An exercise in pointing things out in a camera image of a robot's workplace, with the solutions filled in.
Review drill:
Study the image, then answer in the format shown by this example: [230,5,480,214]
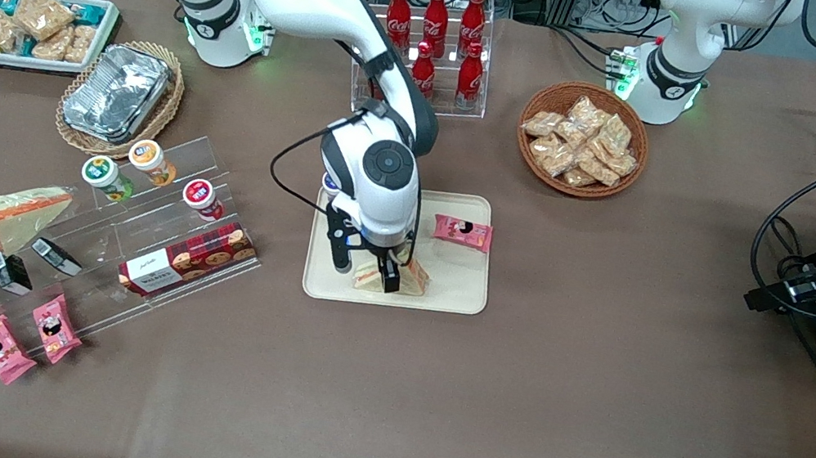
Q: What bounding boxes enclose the small black snack box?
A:
[27,236,87,280]
[0,249,38,299]

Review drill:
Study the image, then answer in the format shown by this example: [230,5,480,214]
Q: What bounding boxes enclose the stacked foil containers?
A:
[57,36,177,153]

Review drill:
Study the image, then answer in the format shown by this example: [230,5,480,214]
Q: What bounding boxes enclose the red plaid cookie box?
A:
[114,204,265,316]

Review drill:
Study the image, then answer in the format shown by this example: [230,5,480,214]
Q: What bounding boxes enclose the clear acrylic stepped stand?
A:
[0,102,282,393]

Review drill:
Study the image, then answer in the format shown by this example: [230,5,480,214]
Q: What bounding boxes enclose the red cola bottle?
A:
[455,0,491,60]
[417,0,455,60]
[451,39,490,114]
[406,39,443,101]
[381,0,417,52]

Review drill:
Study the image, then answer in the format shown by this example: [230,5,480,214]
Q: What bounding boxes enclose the white plastic bin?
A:
[0,0,124,88]

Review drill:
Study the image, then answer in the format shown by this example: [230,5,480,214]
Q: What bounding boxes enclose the clear acrylic bottle rack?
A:
[334,0,504,135]

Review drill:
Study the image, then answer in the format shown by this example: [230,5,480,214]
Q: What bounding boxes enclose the flat woven wicker basket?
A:
[49,28,193,169]

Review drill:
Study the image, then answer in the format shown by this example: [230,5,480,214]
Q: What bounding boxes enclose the pink snack packet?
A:
[0,314,44,390]
[429,213,496,255]
[24,290,91,370]

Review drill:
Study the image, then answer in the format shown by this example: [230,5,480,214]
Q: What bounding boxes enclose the clear rice cracker pack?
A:
[524,131,582,182]
[63,21,100,67]
[520,106,566,141]
[564,93,614,136]
[603,150,640,179]
[559,164,602,193]
[573,149,625,190]
[11,0,79,47]
[594,111,637,162]
[30,26,74,66]
[0,15,27,56]

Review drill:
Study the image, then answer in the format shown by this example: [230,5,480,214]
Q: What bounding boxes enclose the round brown wicker basket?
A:
[507,72,659,209]

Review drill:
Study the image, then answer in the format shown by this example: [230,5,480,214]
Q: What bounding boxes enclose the triangle sandwich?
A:
[0,176,76,266]
[351,248,434,302]

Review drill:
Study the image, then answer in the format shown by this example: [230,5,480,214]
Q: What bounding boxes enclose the orange lid yogurt cup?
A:
[123,137,183,191]

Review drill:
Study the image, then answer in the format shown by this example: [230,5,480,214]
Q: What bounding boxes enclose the beige plastic tray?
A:
[300,170,504,327]

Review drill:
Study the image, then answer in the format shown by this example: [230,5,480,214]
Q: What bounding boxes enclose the green lid yogurt cup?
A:
[77,152,139,207]

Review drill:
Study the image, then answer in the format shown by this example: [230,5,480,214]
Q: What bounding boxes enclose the red lid yogurt cup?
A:
[178,176,231,225]

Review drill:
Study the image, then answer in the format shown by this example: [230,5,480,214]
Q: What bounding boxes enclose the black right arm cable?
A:
[260,96,395,239]

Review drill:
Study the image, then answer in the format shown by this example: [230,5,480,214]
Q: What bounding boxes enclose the blue lid yogurt cup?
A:
[319,170,345,202]

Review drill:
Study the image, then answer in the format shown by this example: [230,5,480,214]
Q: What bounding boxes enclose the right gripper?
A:
[318,195,422,299]

